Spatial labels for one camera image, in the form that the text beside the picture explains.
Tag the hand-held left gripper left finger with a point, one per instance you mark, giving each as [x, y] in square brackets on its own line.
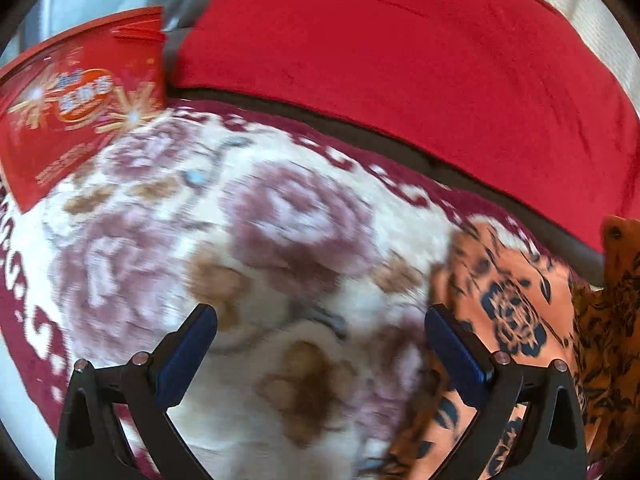
[185, 355]

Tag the red gift box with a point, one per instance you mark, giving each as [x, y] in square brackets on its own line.
[75, 125]

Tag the orange floral garment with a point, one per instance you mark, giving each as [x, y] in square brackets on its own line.
[515, 280]

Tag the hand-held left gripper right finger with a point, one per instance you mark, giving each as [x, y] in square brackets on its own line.
[455, 355]

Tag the red plush blanket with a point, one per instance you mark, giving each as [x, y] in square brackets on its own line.
[400, 85]

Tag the floral sofa cover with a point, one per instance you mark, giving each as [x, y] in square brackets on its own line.
[250, 210]

